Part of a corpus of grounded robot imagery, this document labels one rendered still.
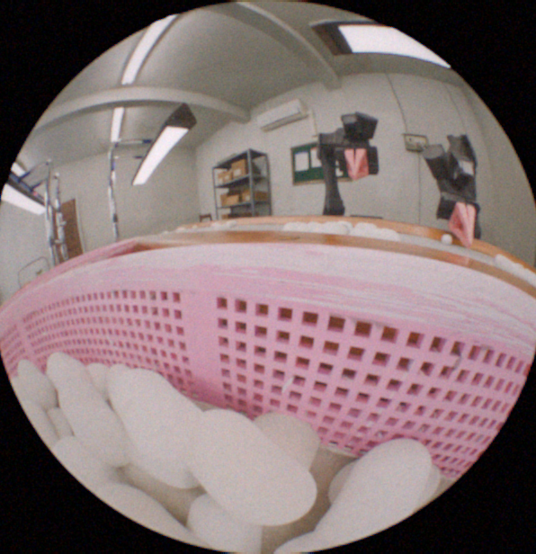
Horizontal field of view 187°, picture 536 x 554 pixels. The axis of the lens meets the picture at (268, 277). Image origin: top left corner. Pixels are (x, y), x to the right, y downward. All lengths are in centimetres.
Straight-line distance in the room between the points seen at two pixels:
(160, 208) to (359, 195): 433
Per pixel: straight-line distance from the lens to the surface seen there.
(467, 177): 40
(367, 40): 32
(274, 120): 303
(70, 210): 475
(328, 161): 77
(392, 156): 241
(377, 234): 19
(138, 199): 465
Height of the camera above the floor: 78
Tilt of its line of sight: 23 degrees down
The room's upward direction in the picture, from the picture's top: 4 degrees counter-clockwise
